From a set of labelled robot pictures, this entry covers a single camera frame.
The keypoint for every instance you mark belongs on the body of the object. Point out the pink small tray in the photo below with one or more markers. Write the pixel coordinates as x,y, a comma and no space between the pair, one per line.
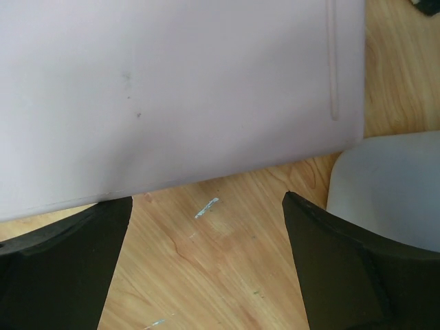
106,99

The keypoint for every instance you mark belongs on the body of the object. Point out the blue rimmed white tub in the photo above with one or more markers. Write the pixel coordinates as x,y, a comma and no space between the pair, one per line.
389,185

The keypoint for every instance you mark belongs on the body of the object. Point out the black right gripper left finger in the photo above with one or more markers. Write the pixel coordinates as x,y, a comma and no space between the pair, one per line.
58,276

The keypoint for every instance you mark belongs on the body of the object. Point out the black floral pillow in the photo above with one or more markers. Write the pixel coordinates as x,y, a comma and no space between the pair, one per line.
427,7

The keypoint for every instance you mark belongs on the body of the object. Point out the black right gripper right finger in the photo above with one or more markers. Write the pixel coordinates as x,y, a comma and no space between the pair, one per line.
351,278

